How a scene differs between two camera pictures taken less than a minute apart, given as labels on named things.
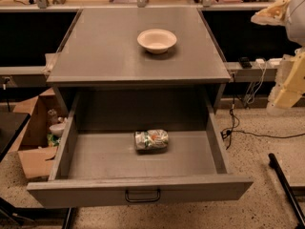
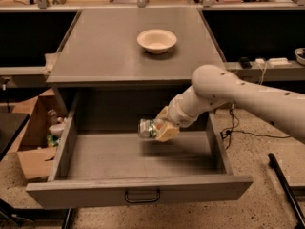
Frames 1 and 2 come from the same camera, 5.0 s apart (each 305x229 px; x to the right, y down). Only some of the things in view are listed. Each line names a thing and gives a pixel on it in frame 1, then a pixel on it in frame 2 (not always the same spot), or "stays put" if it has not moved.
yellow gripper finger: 276,13 → 167,133
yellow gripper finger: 290,86 → 163,114
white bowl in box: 57,129 stays put
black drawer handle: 143,200 stays put
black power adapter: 245,62 stays put
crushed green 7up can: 152,141 → 151,129
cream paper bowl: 156,41 stays put
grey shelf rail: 259,72 stays put
